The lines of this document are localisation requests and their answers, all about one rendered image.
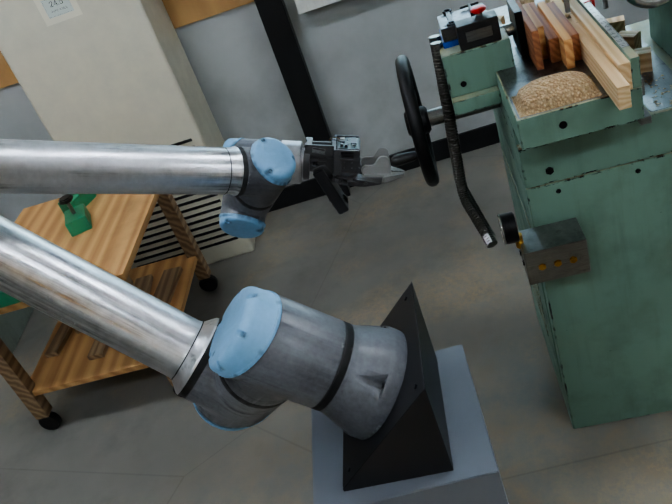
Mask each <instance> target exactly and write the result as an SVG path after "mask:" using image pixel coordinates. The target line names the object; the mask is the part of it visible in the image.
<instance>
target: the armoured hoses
mask: <svg viewBox="0 0 672 504"><path fill-rule="evenodd" d="M429 43H430V48H431V53H432V57H433V63H434V69H435V72H436V73H435V75H436V80H437V86H438V89H439V90H438V92H439V95H440V96H439V97H440V101H441V102H440V103H441V106H442V109H443V110H442V111H443V115H444V116H443V117H444V120H445V121H444V122H445V124H444V125H445V128H446V129H445V131H446V136H447V141H448V147H449V152H450V157H451V158H450V159H451V164H452V170H453V175H454V180H455V183H456V188H457V193H458V196H459V199H460V202H461V203H462V205H463V208H464V209H465V211H466V212H467V214H468V216H469V217H470V219H471V221H472V223H473V224H474V225H475V227H476V229H477V231H478V232H479V234H480V236H481V237H482V239H483V241H484V243H485V244H486V246H487V248H492V247H494V246H495V245H497V240H496V238H495V233H494V231H493V230H492V228H491V226H490V225H489V223H488V221H487V220H486V219H485V217H484V214H483V213H482V212H481V210H480V208H479V206H478V204H477V203H476V201H475V199H474V197H473V196H472V194H471V192H470V190H469V188H468V186H467V182H466V177H465V171H464V166H463V165H464V164H463V161H462V160H463V159H462V155H461V154H462V153H461V150H460V149H461V148H460V142H459V136H458V131H457V125H456V122H455V121H456V119H455V113H454V108H453V104H452V100H451V96H450V92H449V88H448V84H447V80H446V76H445V72H444V68H443V64H442V60H441V55H440V49H441V48H442V47H443V43H442V41H441V36H440V35H439V34H435V35H432V36H430V37H429Z"/></svg>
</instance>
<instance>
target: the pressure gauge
mask: <svg viewBox="0 0 672 504"><path fill-rule="evenodd" d="M497 218H498V223H499V227H500V229H501V230H500V231H501V235H502V239H503V242H504V245H507V244H511V243H516V247H517V248H518V249H521V244H523V243H524V241H523V236H522V233H520V232H518V229H517V225H516V221H515V217H514V214H513V212H511V211H510V212H506V213H502V214H497Z"/></svg>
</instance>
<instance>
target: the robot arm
mask: <svg viewBox="0 0 672 504"><path fill-rule="evenodd" d="M332 138H333V139H332ZM330 139H331V140H332V142H330V141H331V140H329V142H327V141H313V137H306V143H305V146H304V148H303V142H302V141H289V140H277V139H274V138H269V137H265V138H261V139H245V138H243V137H242V138H230V139H228V140H226V141H225V143H224V145H223V147H205V146H178V145H151V144H123V143H96V142H69V141H42V140H15V139H0V194H217V195H223V198H222V205H221V212H220V214H219V218H220V221H219V225H220V227H221V229H222V230H223V231H224V232H225V233H227V234H229V235H231V236H234V237H238V238H255V237H258V236H260V235H261V234H262V233H263V232H264V228H265V226H266V224H265V218H266V215H267V213H268V212H269V210H270V209H271V208H272V206H273V205H274V203H275V201H276V200H277V198H278V197H279V195H280V194H281V192H282V191H283V189H284V188H285V186H286V185H287V184H301V182H302V178H303V180H309V178H310V171H311V172H313V176H314V177H315V179H316V180H317V182H318V183H319V185H320V186H321V188H322V189H323V191H324V192H325V194H326V195H327V197H328V198H329V200H330V201H331V203H332V205H333V207H334V208H335V209H336V210H337V212H338V213H339V214H343V213H345V212H347V211H348V210H349V201H348V197H347V196H346V195H345V194H344V192H343V191H342V189H341V188H340V186H339V185H338V184H340V185H346V186H358V187H367V186H374V185H380V184H382V183H386V182H389V181H392V180H395V179H397V178H399V177H402V176H404V174H405V171H404V170H402V169H399V168H397V167H393V166H391V163H390V158H389V153H388V150H387V149H385V148H379V149H378V150H377V152H376V154H375V155H374V156H372V157H369V156H366V157H363V158H362V160H360V158H361V155H360V139H359V136H352V135H335V137H331V138H330ZM361 172H362V174H360V173H361ZM0 291H2V292H4V293H6V294H8V295H9V296H11V297H13V298H15V299H17V300H19V301H21V302H23V303H25V304H27V305H29V306H31V307H33V308H35V309H37V310H39V311H41V312H43V313H45V314H47V315H49V316H51V317H53V318H54V319H56V320H58V321H60V322H62V323H64V324H66V325H68V326H70V327H72V328H74V329H76V330H78V331H80V332H82V333H84V334H86V335H88V336H90V337H92V338H94V339H96V340H97V341H99V342H101V343H103V344H105V345H107V346H109V347H111V348H113V349H115V350H117V351H119V352H121V353H123V354H125V355H127V356H129V357H131V358H133V359H135V360H137V361H139V362H141V363H142V364H144V365H146V366H148V367H150V368H152V369H154V370H156V371H158V372H160V373H162V374H164V375H166V376H168V377H169V378H170V379H171V380H172V383H173V386H174V389H175V393H176V394H177V395H179V396H181V397H183V398H185V399H187V400H189V401H191V402H193V404H194V407H195V409H196V411H197V412H198V414H199V415H200V416H201V417H202V419H203V420H205V421H206V422H207V423H208V424H210V425H212V426H214V427H216V428H218V429H221V430H226V431H238V430H243V429H246V428H249V427H252V426H254V425H256V424H258V423H260V422H262V421H263V420H264V419H266V418H267V417H268V416H269V415H270V414H271V413H272V412H273V411H274V410H276V409H277V408H278V407H279V406H281V405H282V404H283V403H284V402H286V401H287V400H290V401H292V402H295V403H298V404H301V405H303V406H306V407H309V408H312V409H314V410H317V411H320V412H322V413H323V414H324V415H326V416H327V417H328V418H329V419H330V420H332V421H333V422H334V423H335V424H337V425H338V426H339V427H340V428H342V430H343V431H344V432H345V433H346V434H348V435H349V436H352V437H354V438H357V439H360V440H366V439H368V438H370V437H372V436H373V435H374V434H375V433H376V432H377V431H378V430H379V429H380V428H381V426H382V425H383V424H384V422H385V421H386V419H387V417H388V416H389V414H390V412H391V410H392V408H393V406H394V404H395V402H396V400H397V397H398V395H399V392H400V389H401V386H402V383H403V379H404V375H405V370H406V365H407V355H408V348H407V341H406V337H405V335H404V334H403V332H401V331H400V330H397V329H395V328H392V327H390V326H370V325H353V324H350V323H348V322H345V321H343V320H340V319H338V318H335V317H333V316H330V315H328V314H325V313H323V312H320V311H318V310H315V309H313V308H310V307H308V306H306V305H303V304H301V303H298V302H296V301H293V300H291V299H288V298H286V297H283V296H281V295H278V294H277V293H275V292H273V291H270V290H263V289H260V288H257V287H253V286H249V287H246V288H244V289H242V290H241V291H240V292H239V293H238V294H237V295H236V296H235V297H234V298H233V300H232V301H231V303H230V304H229V306H228V307H227V309H226V311H225V313H224V315H223V319H222V320H221V319H219V318H214V319H211V320H208V321H199V320H197V319H195V318H194V317H192V316H190V315H188V314H186V313H184V312H182V311H180V310H179V309H177V308H175V307H173V306H171V305H169V304H167V303H165V302H163V301H162V300H160V299H158V298H156V297H154V296H152V295H150V294H148V293H146V292H145V291H143V290H141V289H139V288H137V287H135V286H133V285H131V284H129V283H128V282H126V281H124V280H122V279H120V278H118V277H116V276H114V275H112V274H111V273H109V272H107V271H105V270H103V269H101V268H99V267H97V266H95V265H94V264H92V263H90V262H88V261H86V260H84V259H82V258H80V257H78V256H77V255H75V254H73V253H71V252H69V251H67V250H65V249H63V248H61V247H60V246H58V245H56V244H54V243H52V242H50V241H48V240H46V239H44V238H43V237H41V236H39V235H37V234H35V233H33V232H31V231H29V230H27V229H26V228H24V227H22V226H20V225H18V224H16V223H14V222H12V221H11V220H9V219H7V218H5V217H3V216H1V215H0Z"/></svg>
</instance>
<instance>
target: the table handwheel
mask: <svg viewBox="0 0 672 504"><path fill-rule="evenodd" d="M395 66H396V73H397V78H398V83H399V87H400V92H401V96H402V100H403V104H404V109H405V113H404V119H405V123H406V127H407V130H408V134H409V136H411V137H412V139H413V143H414V147H415V150H416V154H417V157H418V161H419V164H420V167H421V170H422V173H423V176H424V179H425V181H426V183H427V184H428V185H429V186H431V187H434V186H436V185H437V184H438V183H439V174H438V169H437V164H436V160H435V155H434V151H433V147H432V143H431V139H430V135H429V133H430V131H431V130H432V128H431V126H435V125H438V124H442V123H445V122H444V121H445V120H444V117H443V116H444V115H443V111H442V110H443V109H442V106H440V107H437V108H433V109H430V110H427V108H426V107H425V106H422V103H421V99H420V96H419V92H418V88H417V85H416V81H415V78H414V74H413V71H412V68H411V64H410V62H409V59H408V57H407V56H405V55H399V56H398V57H397V58H396V60H395ZM496 108H500V104H496V105H493V106H489V107H485V108H482V109H478V110H475V111H471V112H468V113H464V114H460V115H455V119H460V118H464V117H467V116H471V115H474V114H478V113H482V112H485V111H489V110H492V109H496Z"/></svg>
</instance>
